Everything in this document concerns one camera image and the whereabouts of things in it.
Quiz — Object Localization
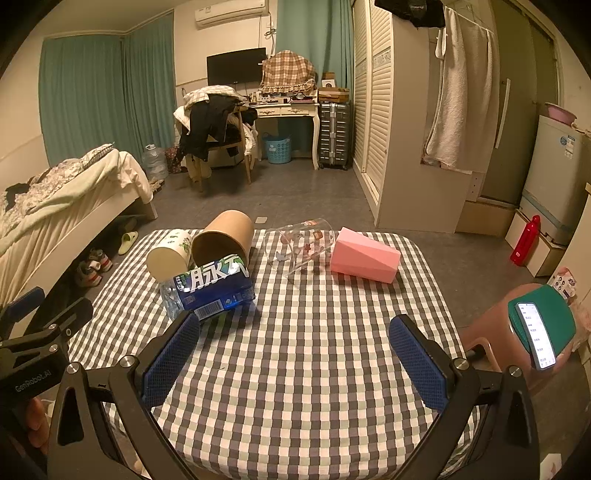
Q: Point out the wooden chair with clothes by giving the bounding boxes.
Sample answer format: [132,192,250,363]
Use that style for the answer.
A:
[173,85,257,186]

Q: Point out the blue laundry basket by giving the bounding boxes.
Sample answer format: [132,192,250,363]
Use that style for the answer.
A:
[263,134,291,165]

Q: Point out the pink faceted cup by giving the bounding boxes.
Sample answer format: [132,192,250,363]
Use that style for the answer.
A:
[329,227,402,284]

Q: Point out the white desk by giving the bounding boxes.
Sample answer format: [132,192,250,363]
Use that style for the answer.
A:
[252,102,321,170]

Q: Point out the sneaker pair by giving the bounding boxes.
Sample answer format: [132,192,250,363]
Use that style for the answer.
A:
[75,249,113,289]

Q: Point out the black monitor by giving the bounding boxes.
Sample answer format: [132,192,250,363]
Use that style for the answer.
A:
[206,48,267,86]

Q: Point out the teal curtain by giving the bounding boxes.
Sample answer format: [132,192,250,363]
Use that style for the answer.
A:
[38,14,176,165]

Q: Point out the lit smartphone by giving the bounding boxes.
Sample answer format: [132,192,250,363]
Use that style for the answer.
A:
[516,303,556,371]

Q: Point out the green notebook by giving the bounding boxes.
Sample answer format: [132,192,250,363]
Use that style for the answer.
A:
[508,285,576,355]

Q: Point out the large water jug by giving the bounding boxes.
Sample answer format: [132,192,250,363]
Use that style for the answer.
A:
[141,144,168,181]

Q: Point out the white air conditioner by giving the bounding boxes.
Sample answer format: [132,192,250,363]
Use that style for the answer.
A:
[194,0,269,29]

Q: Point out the clear glass cup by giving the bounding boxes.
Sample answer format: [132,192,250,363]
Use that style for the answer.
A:
[273,218,335,275]

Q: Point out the blue label water bottle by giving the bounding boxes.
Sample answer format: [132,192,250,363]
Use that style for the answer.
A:
[159,254,256,321]

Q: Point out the white small fridge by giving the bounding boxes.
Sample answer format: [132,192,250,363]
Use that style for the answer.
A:
[520,116,590,245]

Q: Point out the hanging white towel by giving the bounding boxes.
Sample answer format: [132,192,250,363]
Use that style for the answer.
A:
[424,7,500,173]

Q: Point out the checkered tablecloth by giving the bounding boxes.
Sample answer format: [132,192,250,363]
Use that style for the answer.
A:
[67,228,482,480]

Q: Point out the pink basin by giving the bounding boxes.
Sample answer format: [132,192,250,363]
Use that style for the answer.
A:
[545,102,577,126]

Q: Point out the white louvered wardrobe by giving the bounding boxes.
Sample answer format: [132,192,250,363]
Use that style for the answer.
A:
[351,1,471,233]

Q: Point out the bed with bedding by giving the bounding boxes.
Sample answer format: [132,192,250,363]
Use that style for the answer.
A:
[1,143,153,305]

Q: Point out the brown plastic stool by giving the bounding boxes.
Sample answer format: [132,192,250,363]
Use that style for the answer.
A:
[460,283,574,392]

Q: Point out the green slipper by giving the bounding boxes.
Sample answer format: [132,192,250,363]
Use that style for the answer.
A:
[118,231,138,256]

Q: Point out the person's left hand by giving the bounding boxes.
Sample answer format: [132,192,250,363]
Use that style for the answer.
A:
[25,397,50,455]

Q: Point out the red thermos bottle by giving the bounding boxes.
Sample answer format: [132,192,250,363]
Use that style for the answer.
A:
[510,215,541,266]

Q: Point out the plaid blanket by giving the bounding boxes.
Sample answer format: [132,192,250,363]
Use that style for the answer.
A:
[260,50,315,95]

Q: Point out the black suitcase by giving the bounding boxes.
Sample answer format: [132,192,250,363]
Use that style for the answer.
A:
[318,102,352,170]

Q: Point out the white green paper cup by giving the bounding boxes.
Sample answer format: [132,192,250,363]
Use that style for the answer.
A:
[145,229,192,283]

